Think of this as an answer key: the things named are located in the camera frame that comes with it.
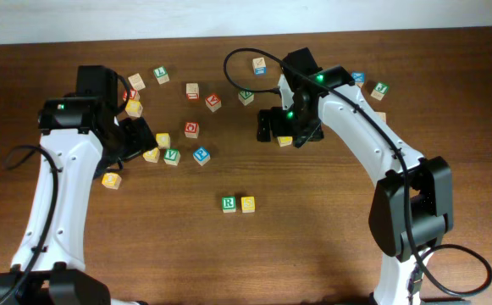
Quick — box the yellow S block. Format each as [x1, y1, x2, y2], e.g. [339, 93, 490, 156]
[240, 197, 256, 213]

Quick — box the green R block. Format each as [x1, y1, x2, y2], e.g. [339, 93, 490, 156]
[222, 197, 236, 213]

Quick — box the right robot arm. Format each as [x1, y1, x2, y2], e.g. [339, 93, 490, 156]
[257, 48, 454, 304]

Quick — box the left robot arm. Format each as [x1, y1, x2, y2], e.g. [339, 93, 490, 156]
[0, 65, 158, 304]

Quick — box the yellow block lower right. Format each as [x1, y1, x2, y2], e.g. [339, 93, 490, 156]
[277, 136, 293, 147]

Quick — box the yellow block by V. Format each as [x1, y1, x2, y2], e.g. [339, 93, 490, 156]
[143, 147, 161, 163]

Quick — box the yellow C block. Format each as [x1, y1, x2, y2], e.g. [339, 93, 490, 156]
[156, 133, 171, 149]

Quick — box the yellow block upper left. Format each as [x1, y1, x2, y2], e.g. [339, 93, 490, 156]
[125, 100, 143, 118]

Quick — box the green Z block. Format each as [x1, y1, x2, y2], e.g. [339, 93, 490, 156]
[238, 91, 254, 106]

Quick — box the green V block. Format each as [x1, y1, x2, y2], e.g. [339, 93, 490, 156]
[163, 148, 180, 166]

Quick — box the red A block left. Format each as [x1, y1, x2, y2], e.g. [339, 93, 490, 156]
[123, 89, 140, 101]

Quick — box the red a block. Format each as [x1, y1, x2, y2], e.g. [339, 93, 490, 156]
[205, 93, 222, 113]
[123, 89, 140, 101]

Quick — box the yellow O block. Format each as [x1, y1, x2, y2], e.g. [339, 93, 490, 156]
[102, 173, 122, 190]

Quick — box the plain wooden block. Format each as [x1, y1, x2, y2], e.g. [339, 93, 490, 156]
[128, 73, 146, 91]

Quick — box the red Q block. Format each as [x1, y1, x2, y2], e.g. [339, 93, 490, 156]
[185, 122, 200, 139]

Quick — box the red A block centre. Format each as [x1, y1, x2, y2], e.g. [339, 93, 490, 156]
[205, 93, 222, 113]

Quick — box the wooden block blue edge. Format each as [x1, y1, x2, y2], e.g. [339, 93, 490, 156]
[252, 57, 267, 75]

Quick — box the blue P block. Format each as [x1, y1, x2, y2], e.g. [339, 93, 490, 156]
[193, 147, 211, 166]

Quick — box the wooden block green edge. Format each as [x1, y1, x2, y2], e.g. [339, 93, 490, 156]
[377, 112, 387, 123]

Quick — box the green L block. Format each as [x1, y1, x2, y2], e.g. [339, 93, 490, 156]
[153, 66, 169, 85]

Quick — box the blue X block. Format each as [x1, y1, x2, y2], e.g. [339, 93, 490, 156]
[351, 72, 365, 87]

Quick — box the wooden block red edge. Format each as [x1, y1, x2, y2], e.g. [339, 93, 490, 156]
[185, 83, 200, 100]

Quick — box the green J block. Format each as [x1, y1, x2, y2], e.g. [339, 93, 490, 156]
[370, 82, 390, 101]

